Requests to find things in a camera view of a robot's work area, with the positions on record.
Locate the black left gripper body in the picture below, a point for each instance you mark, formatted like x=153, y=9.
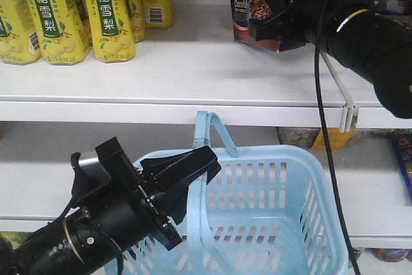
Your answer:
x=120, y=207

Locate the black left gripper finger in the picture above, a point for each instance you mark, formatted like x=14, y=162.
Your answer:
x=167, y=179

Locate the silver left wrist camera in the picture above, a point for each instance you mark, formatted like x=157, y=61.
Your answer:
x=88, y=165

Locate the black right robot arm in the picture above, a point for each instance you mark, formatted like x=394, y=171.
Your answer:
x=355, y=35

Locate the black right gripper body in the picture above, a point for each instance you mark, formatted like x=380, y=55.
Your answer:
x=289, y=20

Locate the white store shelving unit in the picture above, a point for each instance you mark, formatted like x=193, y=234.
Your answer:
x=149, y=103

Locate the yellow pear drink bottle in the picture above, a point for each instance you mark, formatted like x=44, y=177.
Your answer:
x=60, y=31

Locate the light blue shopping basket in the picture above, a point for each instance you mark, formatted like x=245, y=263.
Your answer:
x=268, y=211

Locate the clear plastic cookie tub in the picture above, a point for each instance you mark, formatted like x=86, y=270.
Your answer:
x=312, y=138

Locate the blue snack bag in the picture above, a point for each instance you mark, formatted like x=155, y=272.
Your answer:
x=402, y=148

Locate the far left pear bottle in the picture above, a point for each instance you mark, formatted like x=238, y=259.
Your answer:
x=19, y=41

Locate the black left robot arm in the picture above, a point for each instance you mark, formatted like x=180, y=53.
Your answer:
x=65, y=246

